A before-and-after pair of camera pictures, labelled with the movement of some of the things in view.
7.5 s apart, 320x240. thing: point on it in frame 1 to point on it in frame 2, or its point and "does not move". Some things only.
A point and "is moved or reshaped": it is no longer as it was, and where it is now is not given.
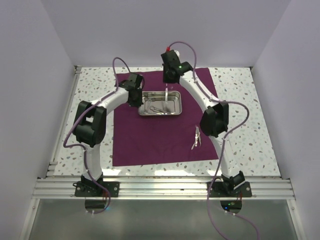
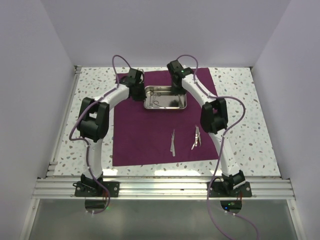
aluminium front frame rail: x=274 y=188 does not move
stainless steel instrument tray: x=161 y=103 is moved or reshaped
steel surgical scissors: x=157 y=110 to x=156 y=102
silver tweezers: x=195 y=143 does not move
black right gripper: x=165 y=79 to x=176 y=91
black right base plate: x=217 y=190 does not move
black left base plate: x=91 y=189 does not move
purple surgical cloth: x=141 y=140 does not move
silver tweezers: x=197 y=131 does not move
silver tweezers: x=166 y=94 to x=172 y=146
